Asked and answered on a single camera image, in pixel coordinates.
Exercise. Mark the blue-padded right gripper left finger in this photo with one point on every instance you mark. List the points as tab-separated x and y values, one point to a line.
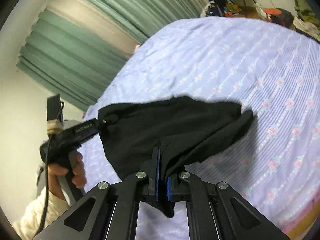
152	169

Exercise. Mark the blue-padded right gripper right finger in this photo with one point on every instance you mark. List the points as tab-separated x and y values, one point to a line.
177	189

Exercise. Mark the black pants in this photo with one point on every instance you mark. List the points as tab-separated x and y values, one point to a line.
183	129

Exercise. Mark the person's left hand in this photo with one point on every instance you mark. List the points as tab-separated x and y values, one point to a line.
55	170

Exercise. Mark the lilac floral bed sheet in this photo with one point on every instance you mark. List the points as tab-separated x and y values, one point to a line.
266	67

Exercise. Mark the green curtain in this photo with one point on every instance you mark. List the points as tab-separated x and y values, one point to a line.
77	47

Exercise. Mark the red stool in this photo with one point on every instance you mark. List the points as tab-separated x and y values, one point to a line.
271	12

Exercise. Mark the pile of clothes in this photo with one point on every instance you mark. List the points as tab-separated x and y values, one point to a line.
306	21

